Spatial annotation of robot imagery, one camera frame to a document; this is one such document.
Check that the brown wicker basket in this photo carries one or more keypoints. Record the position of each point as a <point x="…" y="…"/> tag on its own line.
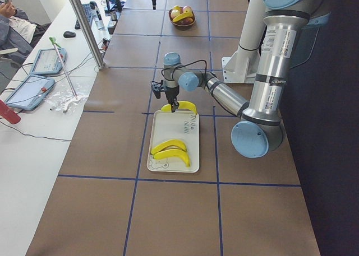
<point x="169" y="14"/>

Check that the white bear tray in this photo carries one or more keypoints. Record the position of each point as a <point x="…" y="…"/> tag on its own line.
<point x="183" y="125"/>

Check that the green red apple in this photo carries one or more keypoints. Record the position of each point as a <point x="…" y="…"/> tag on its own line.
<point x="187" y="9"/>

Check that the dark red fruit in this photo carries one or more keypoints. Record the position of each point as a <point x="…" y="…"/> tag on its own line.
<point x="185" y="22"/>

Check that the steel measuring cup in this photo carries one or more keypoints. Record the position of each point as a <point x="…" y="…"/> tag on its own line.
<point x="113" y="16"/>

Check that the black keyboard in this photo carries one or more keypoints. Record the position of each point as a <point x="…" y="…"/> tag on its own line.
<point x="88" y="15"/>

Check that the black computer mouse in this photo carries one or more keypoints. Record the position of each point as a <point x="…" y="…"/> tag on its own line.
<point x="69" y="34"/>

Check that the pink stick green clip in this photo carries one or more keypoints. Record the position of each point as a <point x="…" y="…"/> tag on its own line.
<point x="56" y="48"/>

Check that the clear plastic bag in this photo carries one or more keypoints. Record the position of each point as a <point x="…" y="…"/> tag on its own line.
<point x="63" y="100"/>

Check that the upper blue teach pendant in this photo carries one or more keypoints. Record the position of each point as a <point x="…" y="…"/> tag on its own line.
<point x="46" y="63"/>

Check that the blue teach pendant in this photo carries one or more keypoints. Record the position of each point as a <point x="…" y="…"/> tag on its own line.
<point x="28" y="95"/>
<point x="46" y="63"/>

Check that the seated person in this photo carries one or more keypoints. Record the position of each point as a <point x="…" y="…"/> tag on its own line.
<point x="17" y="31"/>

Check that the lower blue teach pendant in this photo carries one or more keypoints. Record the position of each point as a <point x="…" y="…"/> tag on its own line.
<point x="28" y="95"/>

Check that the red water bottle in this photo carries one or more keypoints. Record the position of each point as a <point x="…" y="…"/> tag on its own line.
<point x="9" y="114"/>

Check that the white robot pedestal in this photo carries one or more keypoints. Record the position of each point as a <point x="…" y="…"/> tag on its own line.
<point x="260" y="55"/>

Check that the aluminium frame post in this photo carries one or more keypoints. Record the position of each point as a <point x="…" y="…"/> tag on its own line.
<point x="87" y="31"/>

